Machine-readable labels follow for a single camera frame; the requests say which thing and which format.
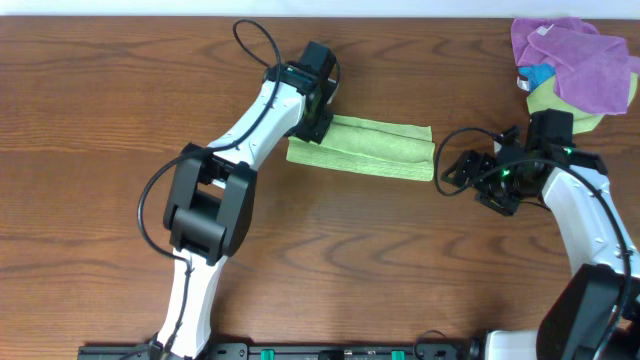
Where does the purple microfiber cloth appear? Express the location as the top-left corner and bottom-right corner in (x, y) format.
(511, 17), (639, 115)

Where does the left black cable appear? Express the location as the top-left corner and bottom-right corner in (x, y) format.
(136, 18), (284, 360)

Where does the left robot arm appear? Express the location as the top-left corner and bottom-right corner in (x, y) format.
(149, 42), (339, 359)

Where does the blue cloth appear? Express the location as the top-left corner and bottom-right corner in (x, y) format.
(516, 64), (556, 92)

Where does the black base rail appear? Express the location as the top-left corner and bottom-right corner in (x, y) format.
(77, 341), (484, 360)

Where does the green microfiber cloth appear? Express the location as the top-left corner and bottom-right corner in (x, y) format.
(286, 115), (435, 182)

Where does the black cable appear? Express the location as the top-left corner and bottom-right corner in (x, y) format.
(136, 18), (284, 360)
(433, 126), (632, 360)

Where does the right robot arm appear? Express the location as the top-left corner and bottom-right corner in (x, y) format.
(434, 109), (639, 359)

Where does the right black cable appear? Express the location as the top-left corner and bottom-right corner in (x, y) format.
(433, 126), (632, 360)

